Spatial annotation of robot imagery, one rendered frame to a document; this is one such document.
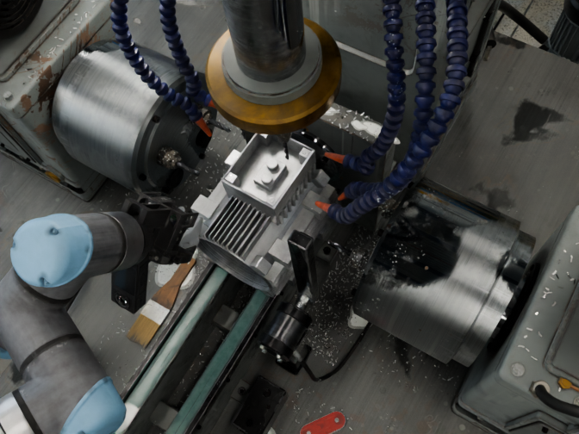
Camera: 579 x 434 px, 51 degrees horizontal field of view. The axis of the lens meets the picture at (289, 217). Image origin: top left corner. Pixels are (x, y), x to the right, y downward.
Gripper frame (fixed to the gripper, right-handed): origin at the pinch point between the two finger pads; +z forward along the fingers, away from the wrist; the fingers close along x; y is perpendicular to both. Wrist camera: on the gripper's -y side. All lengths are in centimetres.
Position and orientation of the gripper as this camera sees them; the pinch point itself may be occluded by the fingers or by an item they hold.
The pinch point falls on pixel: (189, 240)
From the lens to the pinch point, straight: 98.0
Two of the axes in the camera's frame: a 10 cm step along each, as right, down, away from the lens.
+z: 3.2, -0.5, 9.5
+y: 4.1, -8.9, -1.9
